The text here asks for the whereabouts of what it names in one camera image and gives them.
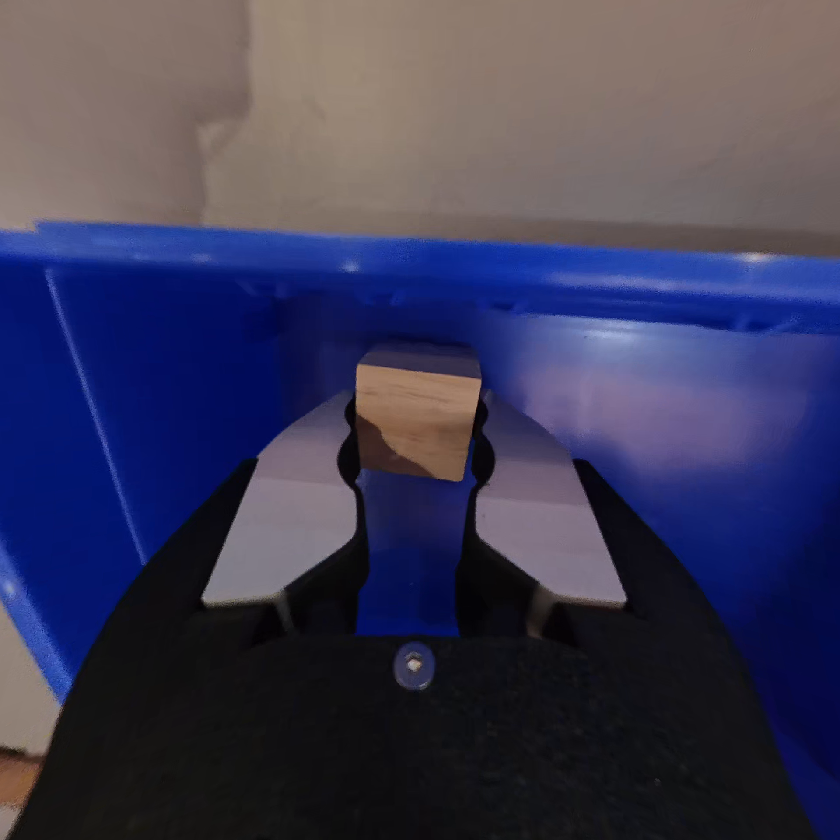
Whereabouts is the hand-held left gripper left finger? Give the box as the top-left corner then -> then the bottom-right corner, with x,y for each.
202,390 -> 370,636

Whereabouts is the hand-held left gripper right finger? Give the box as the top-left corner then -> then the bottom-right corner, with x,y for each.
454,389 -> 627,637

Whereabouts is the blue plastic bin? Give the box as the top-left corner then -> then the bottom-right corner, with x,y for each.
0,222 -> 840,788

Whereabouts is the grey desk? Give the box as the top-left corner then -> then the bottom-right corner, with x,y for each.
0,0 -> 840,756

